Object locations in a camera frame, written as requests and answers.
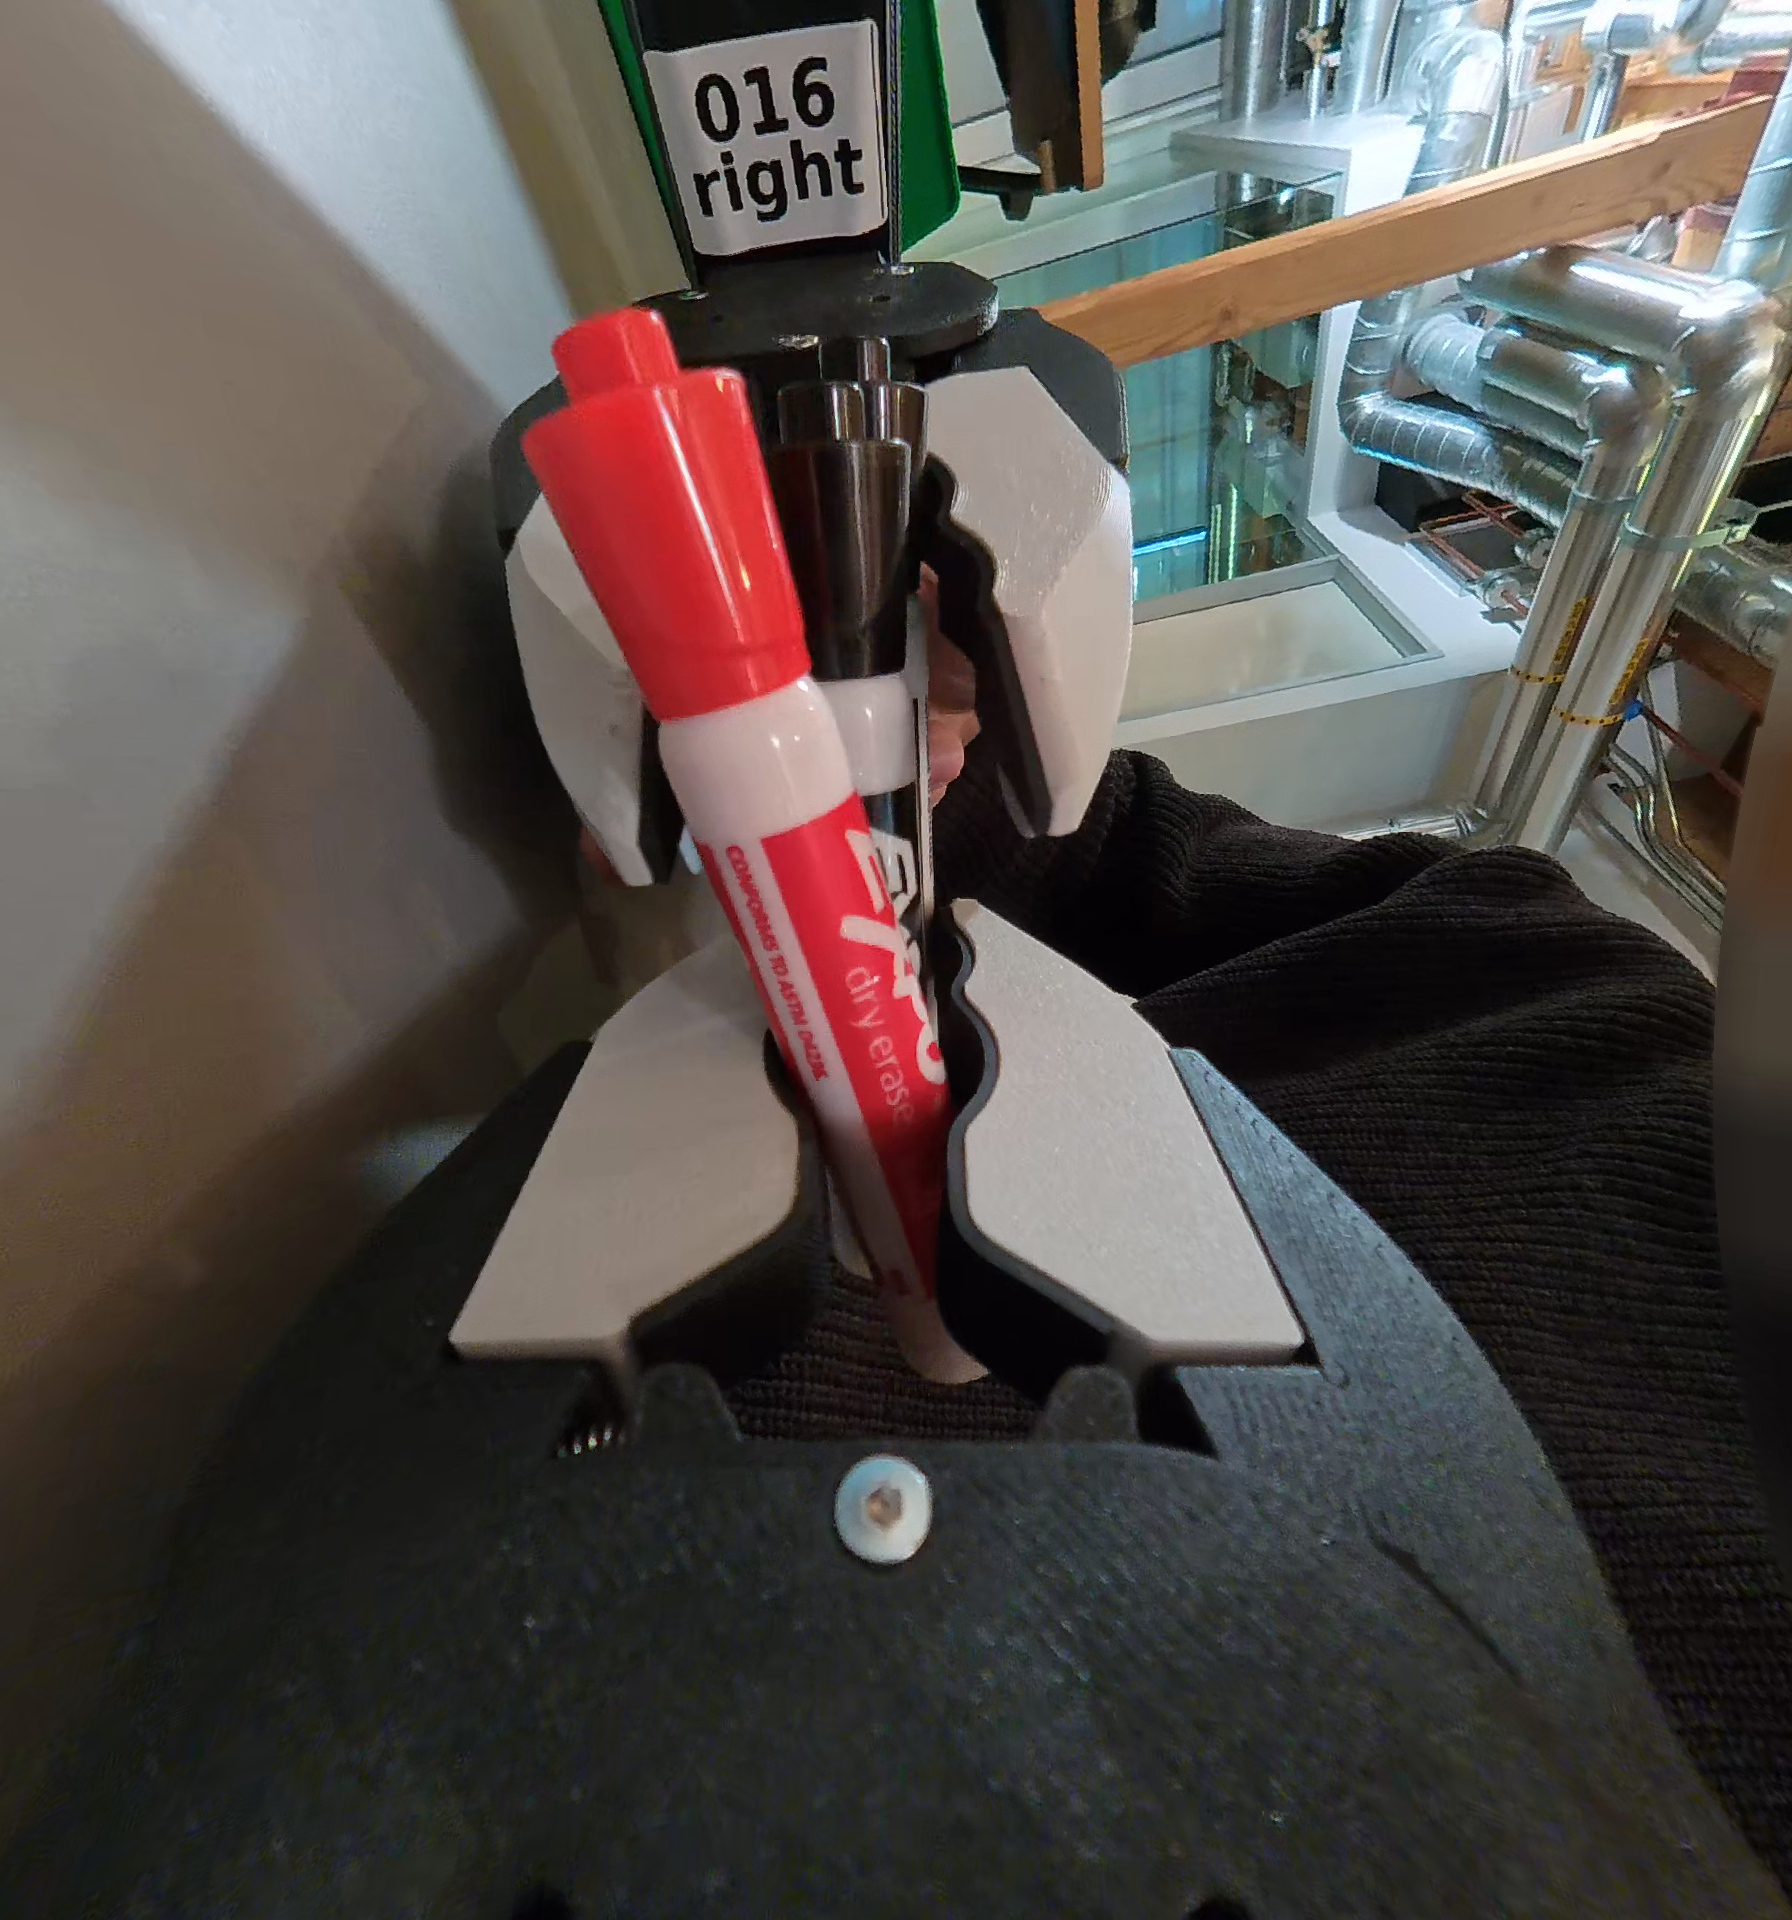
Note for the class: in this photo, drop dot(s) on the black dry-erase marker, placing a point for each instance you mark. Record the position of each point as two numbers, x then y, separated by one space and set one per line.
851 555
884 382

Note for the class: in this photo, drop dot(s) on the shiny steel pipe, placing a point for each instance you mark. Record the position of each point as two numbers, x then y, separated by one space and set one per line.
1631 524

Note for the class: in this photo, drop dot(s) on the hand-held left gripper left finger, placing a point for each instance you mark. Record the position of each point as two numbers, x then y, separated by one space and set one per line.
640 1186

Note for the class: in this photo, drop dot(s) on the red dry-erase marker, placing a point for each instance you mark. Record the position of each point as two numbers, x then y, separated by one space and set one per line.
687 555

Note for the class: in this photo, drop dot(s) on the silver ducts bundle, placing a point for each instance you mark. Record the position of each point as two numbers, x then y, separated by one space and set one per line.
1482 391

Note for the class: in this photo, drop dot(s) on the person's black sweater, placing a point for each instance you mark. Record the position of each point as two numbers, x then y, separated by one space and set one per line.
1661 1424

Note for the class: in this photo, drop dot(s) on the wooden handrail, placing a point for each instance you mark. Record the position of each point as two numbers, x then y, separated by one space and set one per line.
1436 225

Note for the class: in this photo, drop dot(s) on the person's right hand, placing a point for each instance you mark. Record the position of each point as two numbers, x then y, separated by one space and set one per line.
953 726

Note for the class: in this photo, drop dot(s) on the vertical silver duct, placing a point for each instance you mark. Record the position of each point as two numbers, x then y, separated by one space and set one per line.
1421 75

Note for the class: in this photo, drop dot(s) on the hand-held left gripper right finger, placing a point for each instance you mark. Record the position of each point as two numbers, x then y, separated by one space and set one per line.
1123 1170

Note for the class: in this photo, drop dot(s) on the person's right forearm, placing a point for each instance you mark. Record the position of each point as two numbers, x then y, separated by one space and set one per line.
1362 974

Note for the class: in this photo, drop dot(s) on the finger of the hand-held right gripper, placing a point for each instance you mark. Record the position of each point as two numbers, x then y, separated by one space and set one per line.
1054 570
581 690

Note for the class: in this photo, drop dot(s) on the green plastic bin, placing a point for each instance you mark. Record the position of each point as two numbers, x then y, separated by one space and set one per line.
926 121

